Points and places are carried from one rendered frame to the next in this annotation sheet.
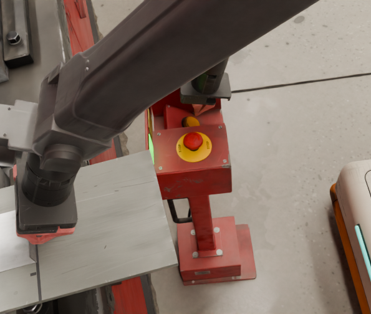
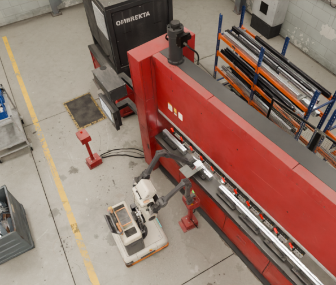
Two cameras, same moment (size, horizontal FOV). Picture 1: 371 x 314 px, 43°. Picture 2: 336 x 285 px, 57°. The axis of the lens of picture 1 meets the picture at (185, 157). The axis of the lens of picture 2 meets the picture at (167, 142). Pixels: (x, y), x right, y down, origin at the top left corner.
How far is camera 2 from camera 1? 380 cm
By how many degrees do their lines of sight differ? 67
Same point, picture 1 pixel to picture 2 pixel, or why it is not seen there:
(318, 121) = (177, 269)
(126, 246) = (184, 168)
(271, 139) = (187, 258)
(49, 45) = (217, 198)
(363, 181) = (162, 235)
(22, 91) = (214, 189)
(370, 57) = not seen: outside the picture
